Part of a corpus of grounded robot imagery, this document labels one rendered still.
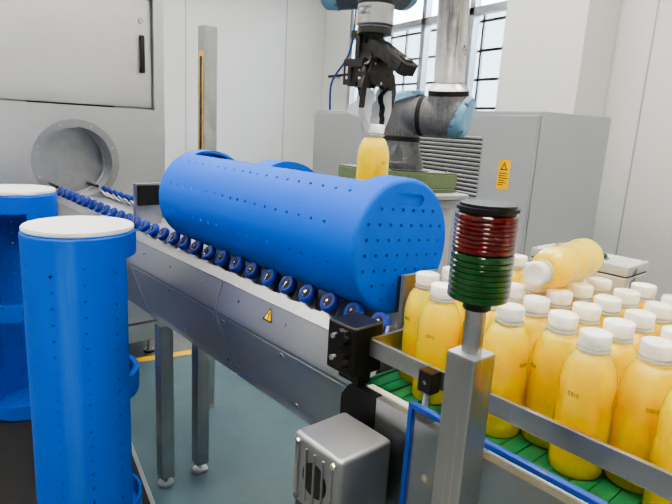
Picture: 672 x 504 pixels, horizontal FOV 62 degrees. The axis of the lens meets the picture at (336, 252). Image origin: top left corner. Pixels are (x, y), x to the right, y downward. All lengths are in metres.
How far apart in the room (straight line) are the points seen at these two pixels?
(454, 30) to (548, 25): 2.45
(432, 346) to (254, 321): 0.60
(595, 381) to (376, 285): 0.50
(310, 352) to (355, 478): 0.40
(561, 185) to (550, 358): 2.11
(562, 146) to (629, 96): 1.20
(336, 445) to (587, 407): 0.36
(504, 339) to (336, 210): 0.45
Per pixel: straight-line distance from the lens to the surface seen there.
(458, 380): 0.62
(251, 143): 6.61
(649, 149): 3.88
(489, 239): 0.56
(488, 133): 2.92
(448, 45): 1.64
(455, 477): 0.67
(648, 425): 0.80
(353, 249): 1.05
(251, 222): 1.32
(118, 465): 1.77
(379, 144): 1.18
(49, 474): 1.79
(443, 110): 1.63
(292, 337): 1.26
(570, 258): 0.96
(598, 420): 0.79
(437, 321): 0.88
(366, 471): 0.90
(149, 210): 2.23
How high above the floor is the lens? 1.32
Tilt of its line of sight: 13 degrees down
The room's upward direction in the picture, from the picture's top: 3 degrees clockwise
